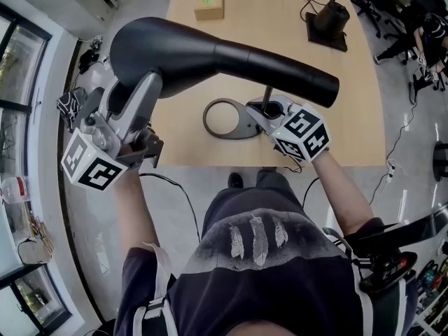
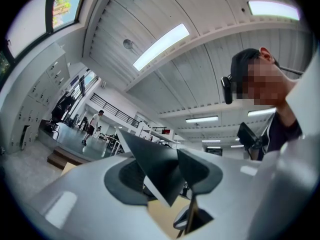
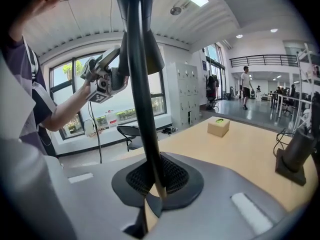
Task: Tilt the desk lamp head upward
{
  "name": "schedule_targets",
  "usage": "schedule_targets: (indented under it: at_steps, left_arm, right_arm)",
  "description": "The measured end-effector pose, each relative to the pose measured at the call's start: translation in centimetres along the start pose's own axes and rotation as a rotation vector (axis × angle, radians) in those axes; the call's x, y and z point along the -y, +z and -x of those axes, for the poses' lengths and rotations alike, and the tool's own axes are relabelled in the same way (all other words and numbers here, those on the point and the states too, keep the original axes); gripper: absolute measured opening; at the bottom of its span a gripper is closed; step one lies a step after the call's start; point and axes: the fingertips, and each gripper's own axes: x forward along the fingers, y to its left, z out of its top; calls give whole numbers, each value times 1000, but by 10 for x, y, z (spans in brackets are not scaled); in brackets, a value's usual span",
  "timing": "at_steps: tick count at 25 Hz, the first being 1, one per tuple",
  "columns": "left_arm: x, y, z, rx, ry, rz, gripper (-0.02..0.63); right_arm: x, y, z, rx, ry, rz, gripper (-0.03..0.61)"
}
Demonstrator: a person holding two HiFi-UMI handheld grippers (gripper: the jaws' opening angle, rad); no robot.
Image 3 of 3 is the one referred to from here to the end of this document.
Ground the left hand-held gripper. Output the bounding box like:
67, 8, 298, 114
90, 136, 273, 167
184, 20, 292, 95
79, 45, 130, 104

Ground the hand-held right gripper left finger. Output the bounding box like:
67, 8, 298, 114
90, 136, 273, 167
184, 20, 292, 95
62, 158, 162, 235

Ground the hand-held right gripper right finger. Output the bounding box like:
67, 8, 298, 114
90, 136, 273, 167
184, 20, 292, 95
149, 152, 288, 240

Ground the black desk lamp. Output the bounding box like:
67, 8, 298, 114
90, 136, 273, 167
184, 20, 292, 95
111, 0, 168, 202

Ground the person's left forearm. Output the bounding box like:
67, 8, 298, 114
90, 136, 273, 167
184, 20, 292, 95
37, 80, 92, 132

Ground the person's left hand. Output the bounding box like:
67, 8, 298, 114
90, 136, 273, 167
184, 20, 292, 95
83, 73, 97, 87

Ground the large black-framed window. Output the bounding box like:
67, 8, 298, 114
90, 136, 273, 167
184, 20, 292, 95
49, 56, 168, 141

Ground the black folding chair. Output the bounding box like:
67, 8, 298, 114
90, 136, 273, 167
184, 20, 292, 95
116, 125, 146, 152

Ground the clear water jug red label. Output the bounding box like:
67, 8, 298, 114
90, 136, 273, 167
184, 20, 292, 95
106, 110, 118, 129

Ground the small cardboard tissue box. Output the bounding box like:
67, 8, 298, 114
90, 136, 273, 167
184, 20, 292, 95
207, 117, 231, 138

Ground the white locker cabinet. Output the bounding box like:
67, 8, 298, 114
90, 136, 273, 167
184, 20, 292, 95
166, 62, 201, 129

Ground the person's body dark shirt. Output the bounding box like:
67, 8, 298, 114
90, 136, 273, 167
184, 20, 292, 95
0, 0, 83, 160

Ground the office chair with dark jacket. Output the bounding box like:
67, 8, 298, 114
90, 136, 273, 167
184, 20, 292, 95
206, 75, 221, 110

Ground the tall glass entrance window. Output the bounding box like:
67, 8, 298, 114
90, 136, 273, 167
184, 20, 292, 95
204, 43, 227, 101

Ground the black cone device square base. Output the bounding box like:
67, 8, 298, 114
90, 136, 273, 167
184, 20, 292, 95
274, 127, 315, 187

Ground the black balcony railing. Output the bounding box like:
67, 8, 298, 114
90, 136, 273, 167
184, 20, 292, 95
229, 54, 298, 69

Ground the white metal shelf rack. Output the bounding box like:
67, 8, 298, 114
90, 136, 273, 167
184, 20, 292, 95
296, 42, 320, 132

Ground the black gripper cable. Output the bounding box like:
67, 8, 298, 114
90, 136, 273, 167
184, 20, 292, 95
88, 100, 104, 165

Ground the black device cable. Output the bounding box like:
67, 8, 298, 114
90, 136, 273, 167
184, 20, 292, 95
272, 127, 295, 158

